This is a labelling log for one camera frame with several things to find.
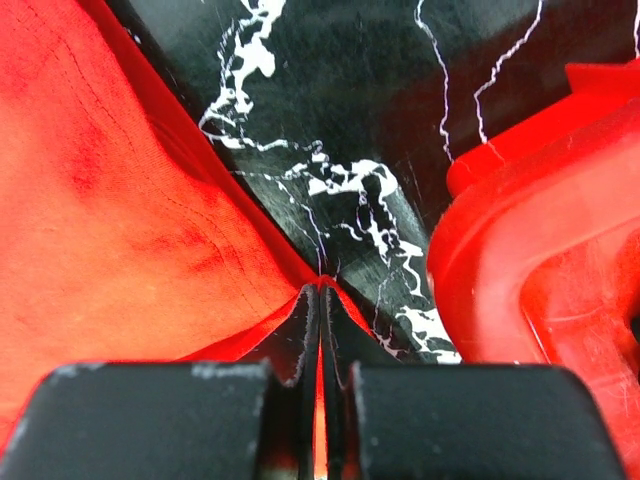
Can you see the red plastic bin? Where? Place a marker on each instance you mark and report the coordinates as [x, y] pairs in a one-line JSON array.
[[537, 258]]

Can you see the red t shirt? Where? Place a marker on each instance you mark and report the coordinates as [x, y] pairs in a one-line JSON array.
[[124, 238]]

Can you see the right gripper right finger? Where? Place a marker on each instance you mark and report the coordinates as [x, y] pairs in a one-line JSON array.
[[390, 420]]

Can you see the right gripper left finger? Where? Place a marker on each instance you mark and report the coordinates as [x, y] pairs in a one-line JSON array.
[[248, 419]]

